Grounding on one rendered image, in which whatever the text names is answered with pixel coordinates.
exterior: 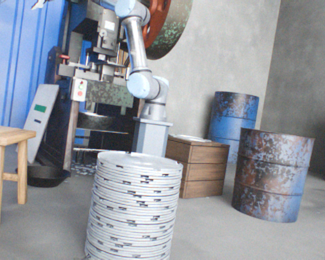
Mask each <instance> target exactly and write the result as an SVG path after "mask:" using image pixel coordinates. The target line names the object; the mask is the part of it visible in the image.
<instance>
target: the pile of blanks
mask: <svg viewBox="0 0 325 260"><path fill-rule="evenodd" d="M96 164H97V165H96V172H95V177H94V186H93V188H92V199H91V207H90V210H89V219H88V226H87V235H86V243H85V255H86V257H89V258H88V259H89V260H169V257H170V248H171V239H172V234H173V227H174V222H175V218H176V215H175V214H176V208H177V201H178V196H179V192H180V191H179V189H180V184H181V178H182V172H179V173H174V174H156V173H144V172H137V171H130V170H125V169H121V168H116V167H112V166H109V165H106V164H104V163H102V162H100V161H98V159H97V163H96Z"/></svg>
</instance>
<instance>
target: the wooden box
mask: <svg viewBox="0 0 325 260"><path fill-rule="evenodd" d="M229 150H230V145H229V144H224V143H219V142H214V141H211V142H200V141H193V140H186V139H181V138H175V137H171V136H169V134H168V139H167V146H166V152H165V158H167V159H171V160H174V161H177V164H180V163H181V164H182V165H183V170H182V178H181V184H180V189H179V191H180V192H179V196H178V197H180V198H182V199H188V198H199V197H211V196H220V195H222V192H223V186H224V179H225V173H226V167H227V163H228V156H229Z"/></svg>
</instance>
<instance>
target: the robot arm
mask: <svg viewBox="0 0 325 260"><path fill-rule="evenodd" d="M46 1H48V2H51V1H54V0H51V1H50V0H37V2H36V3H34V5H33V6H32V7H31V10H34V9H36V8H42V7H43V4H44V3H46ZM90 1H92V2H94V3H96V4H98V5H99V6H102V7H105V8H107V9H109V10H111V11H113V12H115V13H116V15H117V16H118V17H120V20H121V25H122V27H124V28H125V33H126V39H127V46H128V52H129V58H130V62H131V69H132V71H131V72H130V73H129V78H128V80H127V89H128V91H129V93H130V94H131V95H132V96H135V97H137V98H140V99H145V103H144V107H143V109H142V111H141V113H140V116H139V118H142V119H147V120H154V121H161V122H166V121H167V115H166V100H167V94H168V89H169V82H168V81H167V80H166V79H165V78H162V77H159V76H152V70H150V69H149V68H148V63H147V58H146V54H145V48H144V41H143V36H142V30H141V26H145V25H146V24H147V23H148V22H149V20H150V12H149V10H148V8H147V7H146V6H145V5H143V4H141V3H140V2H138V1H136V0H90Z"/></svg>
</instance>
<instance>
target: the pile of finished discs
mask: <svg viewBox="0 0 325 260"><path fill-rule="evenodd" d="M169 136H171V137H175V138H181V139H186V140H193V141H200V142H211V140H208V139H205V140H204V139H203V138H198V137H191V136H184V135H175V134H169Z"/></svg>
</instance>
